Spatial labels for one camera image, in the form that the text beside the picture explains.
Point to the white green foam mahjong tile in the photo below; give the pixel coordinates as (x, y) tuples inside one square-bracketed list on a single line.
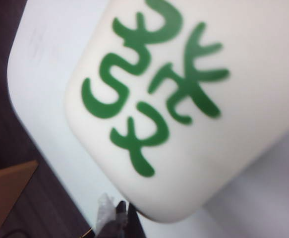
[(174, 138)]

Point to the crumpled clear plastic bag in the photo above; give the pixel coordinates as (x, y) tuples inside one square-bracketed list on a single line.
[(105, 213)]

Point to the black stand leg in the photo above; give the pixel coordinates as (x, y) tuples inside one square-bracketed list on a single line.
[(132, 223)]

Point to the brown cardboard box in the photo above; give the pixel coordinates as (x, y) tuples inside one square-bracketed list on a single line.
[(5, 183)]

